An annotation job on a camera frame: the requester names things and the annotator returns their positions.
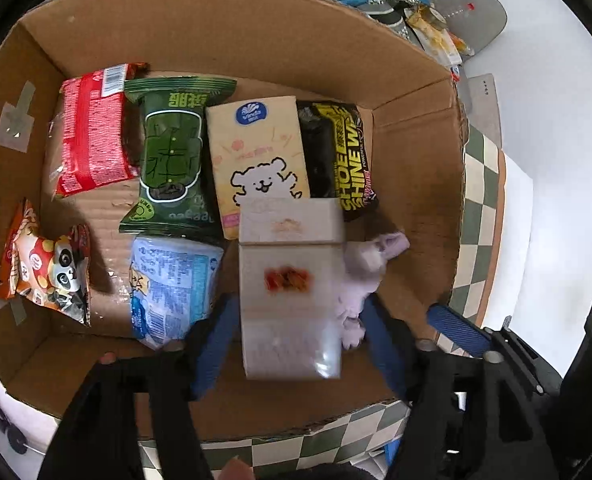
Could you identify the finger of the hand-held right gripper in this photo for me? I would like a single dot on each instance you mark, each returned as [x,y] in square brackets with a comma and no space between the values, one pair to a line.
[456,325]

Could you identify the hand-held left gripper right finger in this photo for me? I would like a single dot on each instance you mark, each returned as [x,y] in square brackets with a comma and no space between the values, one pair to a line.
[383,345]

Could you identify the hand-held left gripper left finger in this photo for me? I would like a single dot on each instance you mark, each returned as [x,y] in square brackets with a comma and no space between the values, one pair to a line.
[211,355]

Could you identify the pale purple plush toy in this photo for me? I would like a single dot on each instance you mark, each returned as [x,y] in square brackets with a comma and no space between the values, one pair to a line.
[366,270]

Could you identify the light blue wipes packet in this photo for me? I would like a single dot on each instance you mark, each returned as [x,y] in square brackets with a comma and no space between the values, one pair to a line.
[171,285]

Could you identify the white cigarette box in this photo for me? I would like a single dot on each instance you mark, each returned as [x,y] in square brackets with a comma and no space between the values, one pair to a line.
[291,300]

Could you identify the orange panda snack packet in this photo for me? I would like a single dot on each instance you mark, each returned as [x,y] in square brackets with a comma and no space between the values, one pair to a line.
[46,270]

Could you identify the black and yellow wipes packet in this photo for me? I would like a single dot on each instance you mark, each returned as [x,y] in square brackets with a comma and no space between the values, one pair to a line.
[341,160]

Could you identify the green snack packet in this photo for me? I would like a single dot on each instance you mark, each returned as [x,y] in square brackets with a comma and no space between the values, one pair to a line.
[171,155]

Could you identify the beige tissue pack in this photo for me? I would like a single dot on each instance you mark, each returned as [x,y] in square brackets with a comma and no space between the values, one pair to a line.
[256,150]

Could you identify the red snack packet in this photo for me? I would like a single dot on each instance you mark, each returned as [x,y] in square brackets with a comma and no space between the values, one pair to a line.
[93,130]

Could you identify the cardboard box with blue print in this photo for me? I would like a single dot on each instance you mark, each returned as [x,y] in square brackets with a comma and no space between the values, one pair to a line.
[276,40]

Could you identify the blue chair seat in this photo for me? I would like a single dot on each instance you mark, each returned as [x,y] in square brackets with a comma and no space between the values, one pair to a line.
[392,460]

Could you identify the green checkered tablecloth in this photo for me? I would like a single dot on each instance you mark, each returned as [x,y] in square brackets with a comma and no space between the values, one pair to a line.
[476,210]

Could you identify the person's black fleece clothing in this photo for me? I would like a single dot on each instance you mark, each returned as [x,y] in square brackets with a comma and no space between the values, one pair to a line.
[326,472]

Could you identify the white board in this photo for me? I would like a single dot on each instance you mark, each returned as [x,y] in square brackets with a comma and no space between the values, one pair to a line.
[483,110]

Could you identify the yellow snack wrapper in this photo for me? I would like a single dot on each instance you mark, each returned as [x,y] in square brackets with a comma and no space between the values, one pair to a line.
[438,40]

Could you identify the grey pad with red dot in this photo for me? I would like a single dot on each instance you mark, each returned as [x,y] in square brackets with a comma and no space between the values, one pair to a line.
[476,25]

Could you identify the black patterned bag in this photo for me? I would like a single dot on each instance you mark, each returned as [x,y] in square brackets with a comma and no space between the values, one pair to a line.
[388,15]

